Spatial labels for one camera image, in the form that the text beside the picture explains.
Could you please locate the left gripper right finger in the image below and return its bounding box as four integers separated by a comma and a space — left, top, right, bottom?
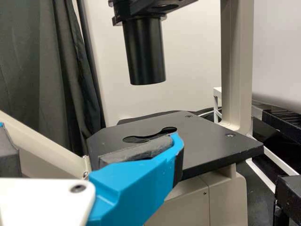
88, 131, 185, 226

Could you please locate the white pipette stand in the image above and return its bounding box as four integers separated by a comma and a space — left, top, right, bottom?
199, 86, 223, 124

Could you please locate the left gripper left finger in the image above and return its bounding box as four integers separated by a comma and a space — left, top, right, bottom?
0, 121, 19, 177

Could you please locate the white box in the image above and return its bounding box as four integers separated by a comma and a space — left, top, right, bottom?
252, 0, 301, 118

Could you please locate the cream microscope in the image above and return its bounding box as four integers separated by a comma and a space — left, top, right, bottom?
0, 0, 265, 226

